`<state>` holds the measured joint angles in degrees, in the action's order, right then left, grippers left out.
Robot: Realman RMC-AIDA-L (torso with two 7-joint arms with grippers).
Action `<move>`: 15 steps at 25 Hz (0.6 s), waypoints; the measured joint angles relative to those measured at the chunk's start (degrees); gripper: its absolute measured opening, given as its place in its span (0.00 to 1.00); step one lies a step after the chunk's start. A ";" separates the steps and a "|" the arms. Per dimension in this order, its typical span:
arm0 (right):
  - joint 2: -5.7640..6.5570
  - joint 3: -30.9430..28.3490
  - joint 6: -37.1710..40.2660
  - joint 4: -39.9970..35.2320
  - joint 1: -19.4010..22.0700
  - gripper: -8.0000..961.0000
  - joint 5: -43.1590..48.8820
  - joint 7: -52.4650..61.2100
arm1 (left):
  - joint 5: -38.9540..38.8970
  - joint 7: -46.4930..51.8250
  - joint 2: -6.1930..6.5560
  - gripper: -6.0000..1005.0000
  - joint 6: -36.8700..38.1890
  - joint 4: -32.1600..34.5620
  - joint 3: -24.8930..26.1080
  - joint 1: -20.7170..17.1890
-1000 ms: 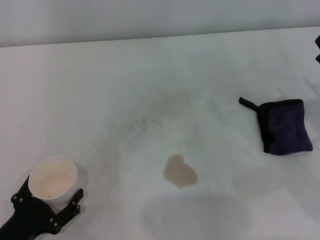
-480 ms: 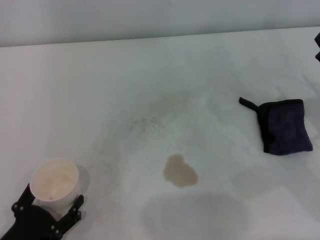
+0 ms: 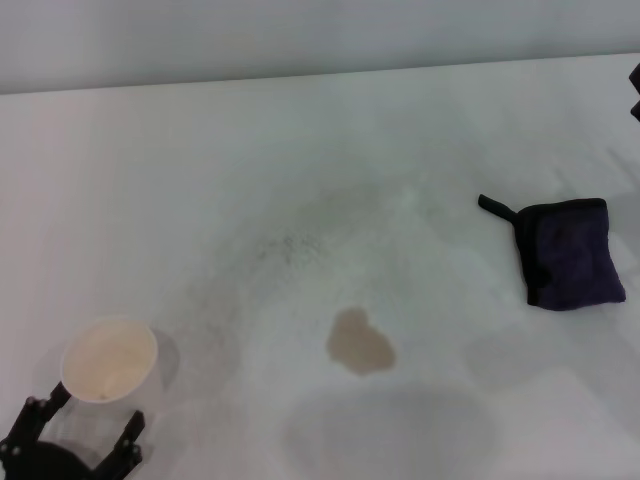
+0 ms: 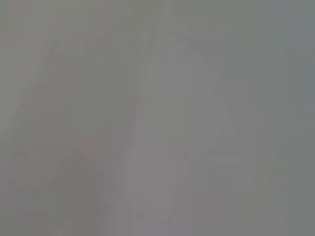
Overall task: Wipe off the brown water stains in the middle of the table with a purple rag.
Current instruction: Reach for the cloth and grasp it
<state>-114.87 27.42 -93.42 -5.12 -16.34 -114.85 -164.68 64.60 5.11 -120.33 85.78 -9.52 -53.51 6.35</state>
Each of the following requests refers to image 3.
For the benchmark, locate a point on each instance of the purple rag with black trim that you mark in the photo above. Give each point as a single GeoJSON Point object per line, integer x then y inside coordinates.
{"type": "Point", "coordinates": [575, 255]}

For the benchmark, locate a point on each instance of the brown water stain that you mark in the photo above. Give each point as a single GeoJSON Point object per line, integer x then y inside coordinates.
{"type": "Point", "coordinates": [357, 345]}

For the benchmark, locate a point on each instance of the white paper cup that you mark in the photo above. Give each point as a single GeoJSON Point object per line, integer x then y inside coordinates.
{"type": "Point", "coordinates": [107, 357]}

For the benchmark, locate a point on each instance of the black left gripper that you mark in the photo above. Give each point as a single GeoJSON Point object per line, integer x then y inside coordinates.
{"type": "Point", "coordinates": [45, 462]}

